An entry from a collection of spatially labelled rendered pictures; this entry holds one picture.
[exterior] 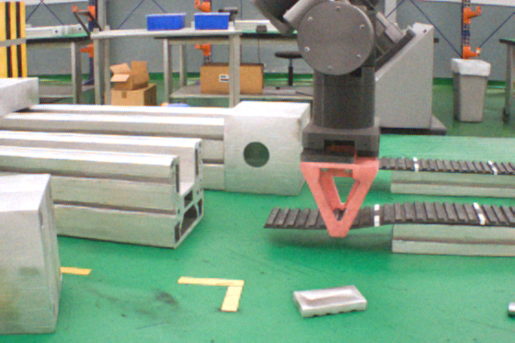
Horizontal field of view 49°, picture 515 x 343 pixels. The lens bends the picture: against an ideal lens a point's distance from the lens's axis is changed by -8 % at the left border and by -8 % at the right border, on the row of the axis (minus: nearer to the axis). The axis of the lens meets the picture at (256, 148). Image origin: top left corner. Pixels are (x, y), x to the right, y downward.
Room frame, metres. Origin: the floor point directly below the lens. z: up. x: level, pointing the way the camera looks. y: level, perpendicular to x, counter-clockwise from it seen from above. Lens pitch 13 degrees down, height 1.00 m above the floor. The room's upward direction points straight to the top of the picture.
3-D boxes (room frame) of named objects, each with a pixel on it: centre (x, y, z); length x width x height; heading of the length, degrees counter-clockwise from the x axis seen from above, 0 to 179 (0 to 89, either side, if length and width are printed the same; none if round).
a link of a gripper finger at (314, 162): (0.53, -0.08, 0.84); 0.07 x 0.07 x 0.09; 78
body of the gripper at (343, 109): (0.55, -0.08, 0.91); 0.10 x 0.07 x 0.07; 168
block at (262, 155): (0.76, -0.02, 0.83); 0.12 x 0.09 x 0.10; 168
